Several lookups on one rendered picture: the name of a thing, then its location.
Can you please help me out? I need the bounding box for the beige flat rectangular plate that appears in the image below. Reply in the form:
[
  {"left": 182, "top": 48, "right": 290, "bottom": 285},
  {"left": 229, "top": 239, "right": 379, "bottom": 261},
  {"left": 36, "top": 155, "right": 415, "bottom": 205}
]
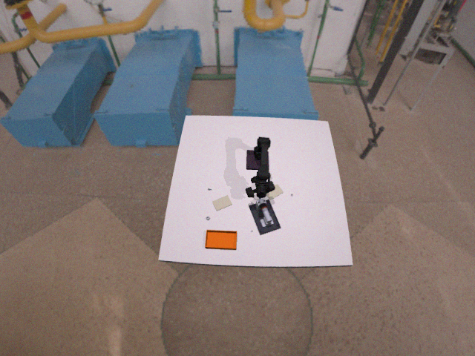
[
  {"left": 266, "top": 184, "right": 283, "bottom": 200},
  {"left": 212, "top": 195, "right": 232, "bottom": 211}
]

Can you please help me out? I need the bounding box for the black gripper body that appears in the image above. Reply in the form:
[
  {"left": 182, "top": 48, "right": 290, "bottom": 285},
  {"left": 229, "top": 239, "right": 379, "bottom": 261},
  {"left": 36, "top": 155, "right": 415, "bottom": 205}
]
[{"left": 246, "top": 181, "right": 275, "bottom": 198}]

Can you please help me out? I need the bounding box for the orange open-top tray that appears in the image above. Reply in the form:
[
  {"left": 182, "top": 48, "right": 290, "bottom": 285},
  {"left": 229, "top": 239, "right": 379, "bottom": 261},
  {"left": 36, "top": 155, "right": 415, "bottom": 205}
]
[{"left": 205, "top": 230, "right": 237, "bottom": 250}]

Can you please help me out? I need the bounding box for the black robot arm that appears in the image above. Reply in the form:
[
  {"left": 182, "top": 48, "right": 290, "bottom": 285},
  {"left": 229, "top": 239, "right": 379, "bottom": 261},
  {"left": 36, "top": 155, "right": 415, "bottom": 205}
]
[{"left": 251, "top": 137, "right": 271, "bottom": 198}]

